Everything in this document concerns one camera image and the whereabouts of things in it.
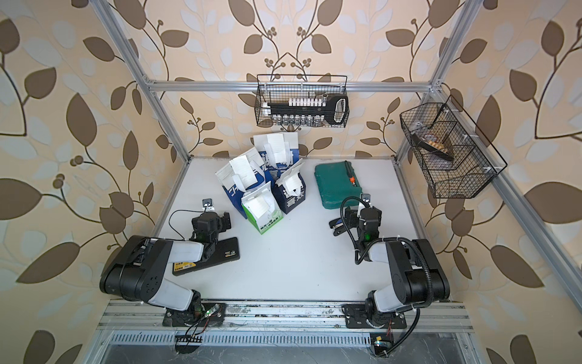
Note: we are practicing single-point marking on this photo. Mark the aluminium rail front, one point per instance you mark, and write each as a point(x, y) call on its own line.
point(256, 323)

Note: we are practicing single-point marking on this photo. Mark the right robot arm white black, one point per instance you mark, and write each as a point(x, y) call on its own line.
point(416, 276)

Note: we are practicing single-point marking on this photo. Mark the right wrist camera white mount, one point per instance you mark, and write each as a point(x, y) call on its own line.
point(366, 200)

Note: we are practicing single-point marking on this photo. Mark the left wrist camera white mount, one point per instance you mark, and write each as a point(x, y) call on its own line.
point(207, 205)

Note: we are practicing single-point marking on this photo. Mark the black socket tool set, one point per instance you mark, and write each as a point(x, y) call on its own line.
point(325, 110)

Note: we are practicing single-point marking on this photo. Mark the pale yellow receipt sheet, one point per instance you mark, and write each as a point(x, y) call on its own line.
point(258, 206)

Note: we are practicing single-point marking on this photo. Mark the right wall wire basket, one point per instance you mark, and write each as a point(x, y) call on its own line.
point(476, 160)

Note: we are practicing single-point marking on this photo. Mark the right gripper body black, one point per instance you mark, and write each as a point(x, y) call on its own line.
point(355, 221)

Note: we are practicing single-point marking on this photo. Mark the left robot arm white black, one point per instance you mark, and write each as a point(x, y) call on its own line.
point(137, 273)

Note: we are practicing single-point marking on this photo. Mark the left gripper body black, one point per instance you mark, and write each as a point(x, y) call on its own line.
point(220, 224)

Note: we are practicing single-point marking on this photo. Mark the black flat box yellow label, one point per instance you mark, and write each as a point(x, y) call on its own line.
point(225, 251)

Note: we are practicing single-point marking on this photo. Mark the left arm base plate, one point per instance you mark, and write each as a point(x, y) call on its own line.
point(213, 313)

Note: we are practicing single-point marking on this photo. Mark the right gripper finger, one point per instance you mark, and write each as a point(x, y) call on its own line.
point(339, 230)
point(336, 223)

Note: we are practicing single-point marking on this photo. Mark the dark brush in basket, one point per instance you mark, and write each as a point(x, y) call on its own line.
point(430, 149)

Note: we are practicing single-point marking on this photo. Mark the small blue white bag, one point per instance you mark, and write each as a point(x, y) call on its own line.
point(285, 202)

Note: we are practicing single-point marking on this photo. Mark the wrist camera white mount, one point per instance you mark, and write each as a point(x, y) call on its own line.
point(207, 205)
point(366, 200)

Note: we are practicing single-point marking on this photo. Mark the back wall wire basket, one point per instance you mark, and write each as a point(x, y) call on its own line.
point(285, 86)

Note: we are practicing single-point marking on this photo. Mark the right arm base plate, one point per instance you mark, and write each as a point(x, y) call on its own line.
point(361, 316)

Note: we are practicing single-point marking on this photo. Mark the large blue white tote bag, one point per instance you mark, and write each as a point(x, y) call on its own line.
point(292, 138)

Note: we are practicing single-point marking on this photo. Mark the green white tissue pack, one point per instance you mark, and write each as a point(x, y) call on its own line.
point(266, 222)

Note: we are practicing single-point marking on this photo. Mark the wall wire basket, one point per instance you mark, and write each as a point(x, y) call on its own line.
point(285, 86)
point(476, 160)

